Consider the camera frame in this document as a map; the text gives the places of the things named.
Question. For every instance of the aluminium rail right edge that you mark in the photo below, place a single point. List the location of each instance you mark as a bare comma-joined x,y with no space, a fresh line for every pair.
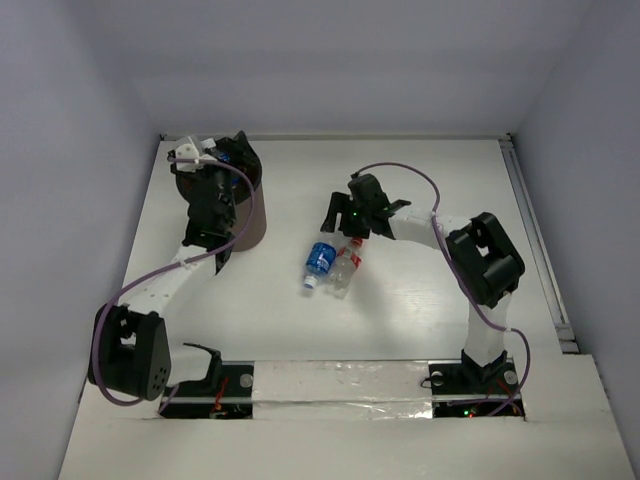
564,331

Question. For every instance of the brown round waste bin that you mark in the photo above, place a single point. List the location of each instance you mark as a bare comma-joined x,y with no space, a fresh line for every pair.
251,222

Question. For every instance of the white foam strip with tape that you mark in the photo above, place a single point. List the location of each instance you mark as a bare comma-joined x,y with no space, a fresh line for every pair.
341,390

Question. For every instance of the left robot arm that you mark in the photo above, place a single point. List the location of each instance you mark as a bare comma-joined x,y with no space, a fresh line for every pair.
130,358

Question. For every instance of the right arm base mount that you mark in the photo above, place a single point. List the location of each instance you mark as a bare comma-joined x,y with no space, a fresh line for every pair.
457,394

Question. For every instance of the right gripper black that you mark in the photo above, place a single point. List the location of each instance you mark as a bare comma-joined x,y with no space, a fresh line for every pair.
341,203

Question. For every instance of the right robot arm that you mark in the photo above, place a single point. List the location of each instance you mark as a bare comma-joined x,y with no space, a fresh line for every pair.
480,254

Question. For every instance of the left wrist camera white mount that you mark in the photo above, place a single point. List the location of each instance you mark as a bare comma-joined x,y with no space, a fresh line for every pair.
192,154

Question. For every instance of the red cap clear bottle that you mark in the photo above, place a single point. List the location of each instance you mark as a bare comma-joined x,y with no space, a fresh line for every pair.
346,264

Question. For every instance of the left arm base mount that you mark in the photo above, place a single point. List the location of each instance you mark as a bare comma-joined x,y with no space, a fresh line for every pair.
225,395

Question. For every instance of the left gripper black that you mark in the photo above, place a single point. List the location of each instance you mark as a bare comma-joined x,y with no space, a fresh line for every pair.
226,163

